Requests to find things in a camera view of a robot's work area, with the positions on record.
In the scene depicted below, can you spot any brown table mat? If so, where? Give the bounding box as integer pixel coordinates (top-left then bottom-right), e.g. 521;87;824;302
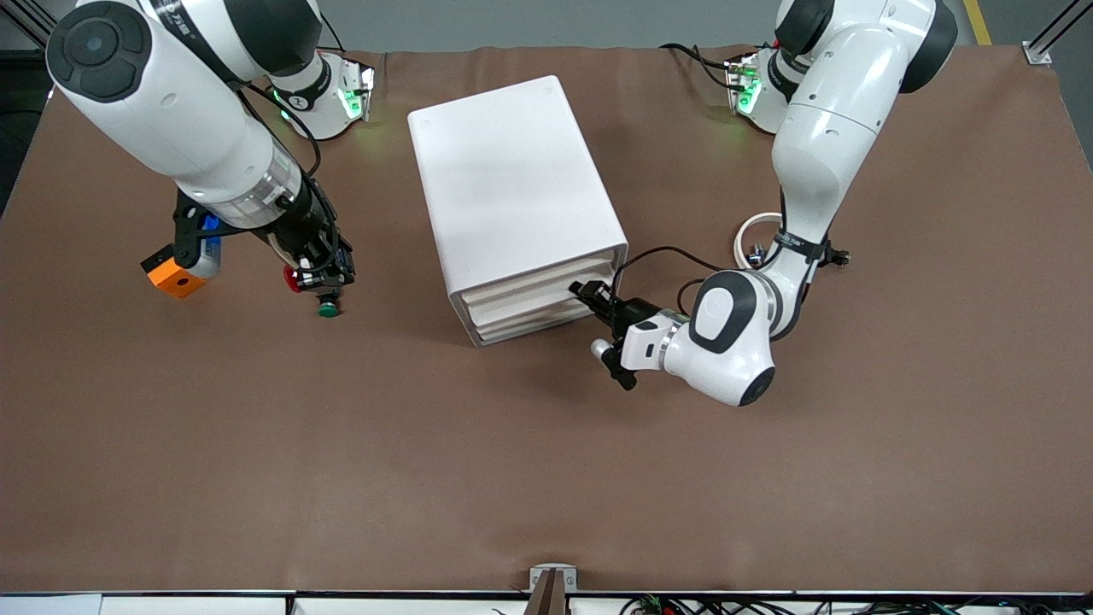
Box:
0;44;1093;596

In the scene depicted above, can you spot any red mushroom push button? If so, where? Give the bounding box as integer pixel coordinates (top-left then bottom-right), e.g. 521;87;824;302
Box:
284;248;355;294

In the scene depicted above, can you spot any aluminium frame profile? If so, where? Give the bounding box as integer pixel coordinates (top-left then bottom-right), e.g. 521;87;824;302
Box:
1023;0;1093;67
0;0;56;52

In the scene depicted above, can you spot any orange box with black base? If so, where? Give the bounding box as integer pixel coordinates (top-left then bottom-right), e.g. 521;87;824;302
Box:
140;244;210;300

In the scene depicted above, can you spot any white curved plastic ring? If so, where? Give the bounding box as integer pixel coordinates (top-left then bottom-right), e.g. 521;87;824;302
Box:
734;212;785;267

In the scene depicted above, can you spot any aluminium camera post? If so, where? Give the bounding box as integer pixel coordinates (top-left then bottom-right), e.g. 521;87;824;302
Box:
523;564;580;615

